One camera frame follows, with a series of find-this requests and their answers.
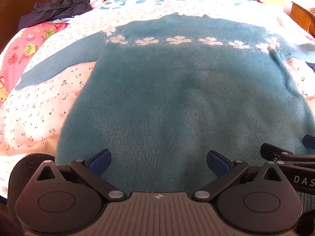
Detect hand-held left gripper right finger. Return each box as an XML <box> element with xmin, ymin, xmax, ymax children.
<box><xmin>192</xmin><ymin>150</ymin><xmax>286</xmax><ymax>201</ymax></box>

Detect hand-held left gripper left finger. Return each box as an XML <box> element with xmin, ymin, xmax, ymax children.
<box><xmin>31</xmin><ymin>149</ymin><xmax>127</xmax><ymax>201</ymax></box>

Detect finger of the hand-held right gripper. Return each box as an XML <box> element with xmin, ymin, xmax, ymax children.
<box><xmin>260</xmin><ymin>143</ymin><xmax>315</xmax><ymax>165</ymax></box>
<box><xmin>302</xmin><ymin>134</ymin><xmax>315</xmax><ymax>149</ymax></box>

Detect blue knitted flower sweater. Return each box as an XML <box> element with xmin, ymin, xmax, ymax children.
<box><xmin>15</xmin><ymin>12</ymin><xmax>315</xmax><ymax>213</ymax></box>

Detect white cherry print bed sheet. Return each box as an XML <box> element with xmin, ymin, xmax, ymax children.
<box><xmin>0</xmin><ymin>0</ymin><xmax>315</xmax><ymax>198</ymax></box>

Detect wooden desk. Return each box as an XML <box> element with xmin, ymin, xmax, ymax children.
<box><xmin>290</xmin><ymin>1</ymin><xmax>315</xmax><ymax>38</ymax></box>

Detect pink cartoon print blanket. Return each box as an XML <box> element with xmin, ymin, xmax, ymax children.
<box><xmin>0</xmin><ymin>22</ymin><xmax>70</xmax><ymax>109</ymax></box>

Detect dark navy clothing pile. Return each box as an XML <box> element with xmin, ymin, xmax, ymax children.
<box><xmin>18</xmin><ymin>0</ymin><xmax>93</xmax><ymax>30</ymax></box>

